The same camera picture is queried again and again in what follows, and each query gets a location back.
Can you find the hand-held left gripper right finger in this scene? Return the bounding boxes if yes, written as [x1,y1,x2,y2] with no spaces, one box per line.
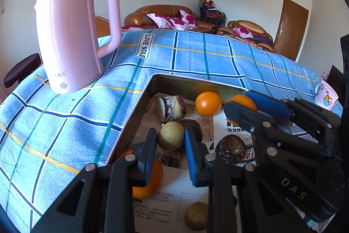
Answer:
[184,126,311,233]

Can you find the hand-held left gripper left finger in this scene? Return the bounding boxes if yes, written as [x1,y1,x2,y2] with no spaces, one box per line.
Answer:
[31,128,159,233]

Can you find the brown wooden door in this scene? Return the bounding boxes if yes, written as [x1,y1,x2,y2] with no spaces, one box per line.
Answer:
[273,0,309,61]

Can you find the large orange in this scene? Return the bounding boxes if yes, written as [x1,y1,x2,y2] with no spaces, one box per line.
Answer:
[117,148,164,199]

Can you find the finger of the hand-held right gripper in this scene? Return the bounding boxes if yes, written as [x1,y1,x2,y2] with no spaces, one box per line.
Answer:
[224,100,334,157]
[245,90,341,152]

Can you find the pink electric kettle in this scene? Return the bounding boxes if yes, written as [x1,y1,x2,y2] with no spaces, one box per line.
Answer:
[33,0,122,94]

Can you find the round beige pastry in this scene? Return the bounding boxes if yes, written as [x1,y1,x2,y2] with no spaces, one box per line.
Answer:
[157,121,185,152]

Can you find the dark brown padded seat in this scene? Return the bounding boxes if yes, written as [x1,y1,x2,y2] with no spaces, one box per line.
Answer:
[3,53,41,89]

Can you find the purple cloth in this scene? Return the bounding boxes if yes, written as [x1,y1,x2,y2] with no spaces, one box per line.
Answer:
[252,35,273,46]

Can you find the blue plaid tablecloth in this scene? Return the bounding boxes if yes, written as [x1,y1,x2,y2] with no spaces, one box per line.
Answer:
[0,29,344,233]

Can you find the dark brown pastry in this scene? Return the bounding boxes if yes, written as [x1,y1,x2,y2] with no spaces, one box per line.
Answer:
[177,120,204,143]

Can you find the yellow-green citrus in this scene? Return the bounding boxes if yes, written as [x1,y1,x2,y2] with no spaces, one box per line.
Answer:
[185,202,209,231]

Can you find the brown leather sofa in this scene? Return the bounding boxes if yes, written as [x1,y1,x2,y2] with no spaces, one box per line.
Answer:
[125,4,219,34]

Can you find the medium orange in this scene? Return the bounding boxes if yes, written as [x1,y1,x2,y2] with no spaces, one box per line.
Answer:
[227,95,258,126]

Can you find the small white cartoon cup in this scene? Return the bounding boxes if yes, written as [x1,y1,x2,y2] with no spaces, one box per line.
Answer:
[314,79,339,110]

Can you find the stacked black chairs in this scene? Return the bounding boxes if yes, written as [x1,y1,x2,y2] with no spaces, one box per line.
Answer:
[200,4,226,29]

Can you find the brown leather armchair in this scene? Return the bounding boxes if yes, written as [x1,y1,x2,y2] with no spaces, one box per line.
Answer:
[217,20,274,53]
[94,15,112,38]

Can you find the black screen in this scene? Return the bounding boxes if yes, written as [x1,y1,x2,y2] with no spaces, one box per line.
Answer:
[326,64,344,94]

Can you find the white pillow pink flowers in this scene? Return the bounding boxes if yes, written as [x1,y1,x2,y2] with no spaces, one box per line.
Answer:
[169,17,191,31]
[234,27,254,39]
[146,13,175,29]
[180,10,197,27]

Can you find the printed paper liner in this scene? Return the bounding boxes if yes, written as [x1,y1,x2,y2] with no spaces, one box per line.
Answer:
[131,98,262,233]

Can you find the small orange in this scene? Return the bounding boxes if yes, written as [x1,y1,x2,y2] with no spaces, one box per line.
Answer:
[195,91,222,117]

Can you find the layered round pastry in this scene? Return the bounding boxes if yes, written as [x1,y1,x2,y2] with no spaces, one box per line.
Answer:
[156,95,186,123]

